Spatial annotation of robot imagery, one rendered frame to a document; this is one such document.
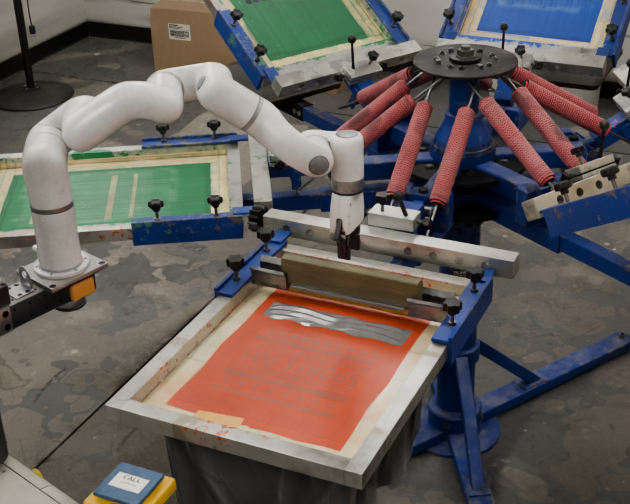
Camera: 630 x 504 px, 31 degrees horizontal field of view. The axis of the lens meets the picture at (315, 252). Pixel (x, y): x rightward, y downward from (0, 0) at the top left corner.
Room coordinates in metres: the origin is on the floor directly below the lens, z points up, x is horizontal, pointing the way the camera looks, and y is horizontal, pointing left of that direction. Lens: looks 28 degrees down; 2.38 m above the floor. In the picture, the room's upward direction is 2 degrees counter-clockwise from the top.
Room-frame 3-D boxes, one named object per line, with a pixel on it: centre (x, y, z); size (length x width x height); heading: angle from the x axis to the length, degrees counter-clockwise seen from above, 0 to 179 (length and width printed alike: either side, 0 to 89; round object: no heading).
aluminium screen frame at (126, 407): (2.18, 0.02, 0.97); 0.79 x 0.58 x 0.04; 154
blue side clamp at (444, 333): (2.27, -0.34, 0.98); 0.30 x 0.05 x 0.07; 154
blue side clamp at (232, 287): (2.52, 0.16, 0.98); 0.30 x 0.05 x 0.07; 154
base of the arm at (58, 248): (2.31, 0.59, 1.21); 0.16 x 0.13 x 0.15; 47
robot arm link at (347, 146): (2.38, -0.04, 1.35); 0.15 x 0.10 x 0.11; 97
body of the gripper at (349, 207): (2.38, -0.08, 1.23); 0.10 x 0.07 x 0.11; 154
